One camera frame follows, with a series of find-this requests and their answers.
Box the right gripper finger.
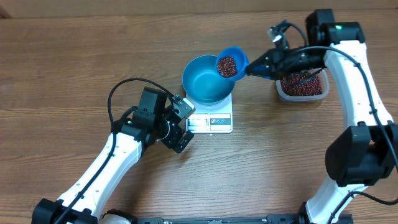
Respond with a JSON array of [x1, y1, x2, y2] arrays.
[[245, 65, 274, 80], [247, 51, 272, 69]]

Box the blue plastic measuring scoop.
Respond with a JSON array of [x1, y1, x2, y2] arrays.
[[215, 47, 251, 82]]

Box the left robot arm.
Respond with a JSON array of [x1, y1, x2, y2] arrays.
[[32, 87, 195, 224]]

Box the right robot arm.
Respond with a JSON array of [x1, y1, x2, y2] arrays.
[[245, 9, 397, 223]]

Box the white digital kitchen scale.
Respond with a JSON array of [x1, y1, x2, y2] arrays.
[[186, 93, 233, 134]]

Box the blue metal bowl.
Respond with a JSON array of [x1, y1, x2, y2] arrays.
[[182, 55, 235, 105]]

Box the clear plastic food container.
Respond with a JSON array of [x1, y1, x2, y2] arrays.
[[276, 68, 330, 103]]

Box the red beans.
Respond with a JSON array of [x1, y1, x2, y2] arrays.
[[280, 73, 323, 96]]

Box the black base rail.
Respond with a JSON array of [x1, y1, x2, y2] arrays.
[[99, 208, 354, 224]]

